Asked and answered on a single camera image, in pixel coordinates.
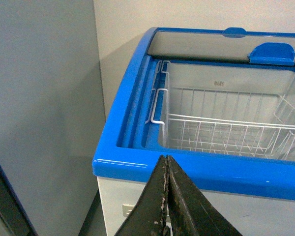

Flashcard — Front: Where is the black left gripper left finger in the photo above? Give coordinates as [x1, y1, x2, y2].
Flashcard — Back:
[115, 155, 170, 236]

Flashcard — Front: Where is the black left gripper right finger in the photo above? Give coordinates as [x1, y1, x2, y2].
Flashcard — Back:
[167, 156, 241, 236]

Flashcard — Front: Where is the white blue chest freezer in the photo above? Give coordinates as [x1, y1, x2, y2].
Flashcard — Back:
[92, 28, 295, 236]

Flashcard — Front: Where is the grey cabinet panel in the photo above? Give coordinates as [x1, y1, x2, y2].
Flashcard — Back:
[0, 0, 105, 236]

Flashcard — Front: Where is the glass sliding lid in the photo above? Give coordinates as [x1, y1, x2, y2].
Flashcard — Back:
[148, 28, 295, 66]

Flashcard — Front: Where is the white wire basket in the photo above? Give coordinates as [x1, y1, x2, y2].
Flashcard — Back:
[274, 73, 295, 126]
[148, 60, 295, 161]

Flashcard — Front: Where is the blue lid handle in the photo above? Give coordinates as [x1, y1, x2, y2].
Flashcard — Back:
[248, 42, 295, 66]
[222, 27, 247, 38]

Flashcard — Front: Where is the rear blue lid handle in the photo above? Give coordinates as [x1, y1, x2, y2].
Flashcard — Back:
[222, 27, 247, 38]

